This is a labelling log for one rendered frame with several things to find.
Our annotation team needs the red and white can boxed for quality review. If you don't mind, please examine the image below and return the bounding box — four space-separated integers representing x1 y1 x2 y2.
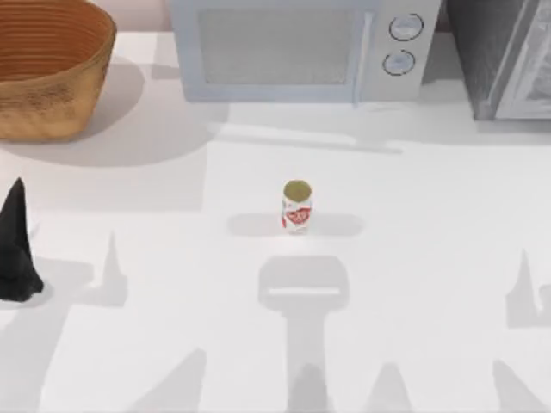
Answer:
280 179 313 236

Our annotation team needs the microwave oven door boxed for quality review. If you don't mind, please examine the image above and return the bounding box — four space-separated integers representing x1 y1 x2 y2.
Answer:
166 0 381 106

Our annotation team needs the microwave knob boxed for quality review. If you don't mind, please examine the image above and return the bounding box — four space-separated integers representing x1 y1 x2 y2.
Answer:
388 12 425 42
381 48 417 77

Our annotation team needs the pale microwave oven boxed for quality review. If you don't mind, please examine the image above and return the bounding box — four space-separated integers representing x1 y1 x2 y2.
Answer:
165 0 443 107

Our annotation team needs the brown woven basket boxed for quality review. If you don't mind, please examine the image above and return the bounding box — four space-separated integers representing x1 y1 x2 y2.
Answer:
0 0 118 144

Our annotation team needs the microwave door handle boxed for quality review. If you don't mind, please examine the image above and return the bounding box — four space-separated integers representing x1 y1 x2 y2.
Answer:
351 11 374 108

